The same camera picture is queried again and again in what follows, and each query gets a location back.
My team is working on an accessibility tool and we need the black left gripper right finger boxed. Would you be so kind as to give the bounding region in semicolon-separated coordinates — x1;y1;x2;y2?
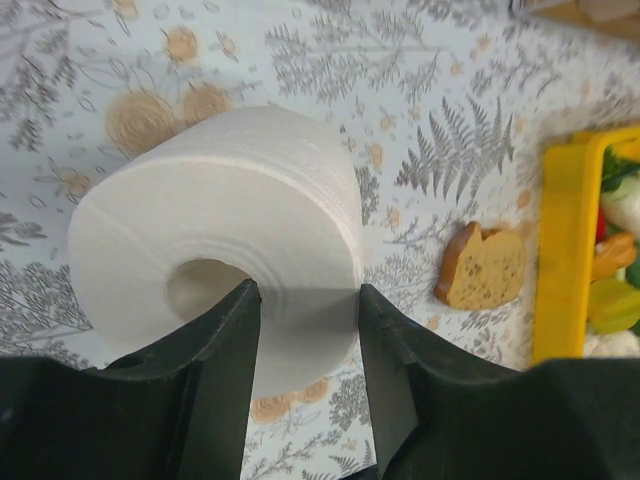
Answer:
358;285;639;479

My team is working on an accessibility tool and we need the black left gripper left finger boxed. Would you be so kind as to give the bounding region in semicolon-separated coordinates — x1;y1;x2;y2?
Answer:
1;280;261;479

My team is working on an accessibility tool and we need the white paper roll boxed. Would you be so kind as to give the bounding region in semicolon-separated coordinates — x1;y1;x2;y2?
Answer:
67;106;364;398

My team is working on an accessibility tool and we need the slice of brown bread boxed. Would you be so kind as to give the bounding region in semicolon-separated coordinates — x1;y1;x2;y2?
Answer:
434;222;527;311

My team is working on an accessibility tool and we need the white cauliflower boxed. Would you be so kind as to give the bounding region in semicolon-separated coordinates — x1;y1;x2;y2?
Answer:
584;330;640;358

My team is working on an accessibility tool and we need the yellow green starfruit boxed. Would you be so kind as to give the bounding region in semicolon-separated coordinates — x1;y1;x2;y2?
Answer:
587;278;639;334

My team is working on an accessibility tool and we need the red chili pepper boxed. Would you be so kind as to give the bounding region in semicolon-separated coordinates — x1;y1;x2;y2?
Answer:
595;208;607;243

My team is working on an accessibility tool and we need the orange bell pepper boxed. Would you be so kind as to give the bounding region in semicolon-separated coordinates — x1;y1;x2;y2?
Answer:
591;232;637;281

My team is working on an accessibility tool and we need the yellow plastic tray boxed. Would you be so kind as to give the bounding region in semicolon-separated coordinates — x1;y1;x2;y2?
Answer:
531;125;639;364

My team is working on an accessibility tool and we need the white radish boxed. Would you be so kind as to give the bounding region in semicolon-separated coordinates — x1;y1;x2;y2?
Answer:
600;176;640;239

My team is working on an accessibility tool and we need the green leafy vegetable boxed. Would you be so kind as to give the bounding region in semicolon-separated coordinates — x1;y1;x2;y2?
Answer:
601;146;639;192

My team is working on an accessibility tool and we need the floral patterned table mat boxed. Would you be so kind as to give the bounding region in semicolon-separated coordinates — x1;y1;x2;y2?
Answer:
1;1;639;479

